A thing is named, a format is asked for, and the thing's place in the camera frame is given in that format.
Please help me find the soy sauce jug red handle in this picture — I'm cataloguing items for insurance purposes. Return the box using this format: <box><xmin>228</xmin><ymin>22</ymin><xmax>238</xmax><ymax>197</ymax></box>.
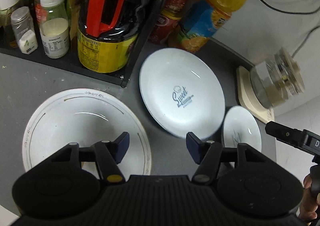
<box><xmin>78</xmin><ymin>0</ymin><xmax>142</xmax><ymax>74</ymax></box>

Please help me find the red drink can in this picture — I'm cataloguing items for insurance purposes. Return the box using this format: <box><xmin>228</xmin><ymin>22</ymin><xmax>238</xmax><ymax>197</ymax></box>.
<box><xmin>148</xmin><ymin>0</ymin><xmax>188</xmax><ymax>44</ymax></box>

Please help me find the white Sweet print plate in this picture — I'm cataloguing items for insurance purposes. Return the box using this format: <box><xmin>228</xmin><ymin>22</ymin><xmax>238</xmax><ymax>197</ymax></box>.
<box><xmin>139</xmin><ymin>48</ymin><xmax>225</xmax><ymax>139</ymax></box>

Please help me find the black power cable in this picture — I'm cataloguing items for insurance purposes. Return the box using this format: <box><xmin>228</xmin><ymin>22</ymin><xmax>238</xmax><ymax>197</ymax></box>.
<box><xmin>249</xmin><ymin>0</ymin><xmax>320</xmax><ymax>59</ymax></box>

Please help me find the clear salt shaker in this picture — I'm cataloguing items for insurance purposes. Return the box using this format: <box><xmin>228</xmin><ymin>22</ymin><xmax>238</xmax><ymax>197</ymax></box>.
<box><xmin>11</xmin><ymin>6</ymin><xmax>38</xmax><ymax>54</ymax></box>

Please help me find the white cap milk bottle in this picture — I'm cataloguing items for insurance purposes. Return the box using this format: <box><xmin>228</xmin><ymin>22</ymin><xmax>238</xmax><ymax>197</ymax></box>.
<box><xmin>39</xmin><ymin>0</ymin><xmax>69</xmax><ymax>59</ymax></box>

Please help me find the glass kettle with beige handle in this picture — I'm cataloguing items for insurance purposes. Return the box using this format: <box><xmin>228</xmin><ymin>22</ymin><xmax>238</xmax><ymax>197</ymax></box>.
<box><xmin>249</xmin><ymin>47</ymin><xmax>305</xmax><ymax>109</ymax></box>

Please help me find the person's right hand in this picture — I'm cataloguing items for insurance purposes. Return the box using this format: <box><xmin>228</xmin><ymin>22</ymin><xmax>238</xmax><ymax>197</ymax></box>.
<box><xmin>299</xmin><ymin>175</ymin><xmax>319</xmax><ymax>222</ymax></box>

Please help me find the small white plate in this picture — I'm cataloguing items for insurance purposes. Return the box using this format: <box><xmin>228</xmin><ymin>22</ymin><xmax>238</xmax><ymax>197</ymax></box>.
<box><xmin>222</xmin><ymin>106</ymin><xmax>262</xmax><ymax>152</ymax></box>

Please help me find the black spice tray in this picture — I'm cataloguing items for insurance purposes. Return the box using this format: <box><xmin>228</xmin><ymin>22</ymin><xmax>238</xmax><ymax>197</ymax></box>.
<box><xmin>1</xmin><ymin>28</ymin><xmax>149</xmax><ymax>88</ymax></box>

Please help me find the gold rimmed white plate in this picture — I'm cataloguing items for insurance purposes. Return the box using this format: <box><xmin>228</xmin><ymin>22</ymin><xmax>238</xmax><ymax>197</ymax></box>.
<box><xmin>22</xmin><ymin>88</ymin><xmax>152</xmax><ymax>178</ymax></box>

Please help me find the orange juice bottle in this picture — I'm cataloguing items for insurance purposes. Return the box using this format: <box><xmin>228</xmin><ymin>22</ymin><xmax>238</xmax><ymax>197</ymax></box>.
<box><xmin>168</xmin><ymin>0</ymin><xmax>246</xmax><ymax>53</ymax></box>

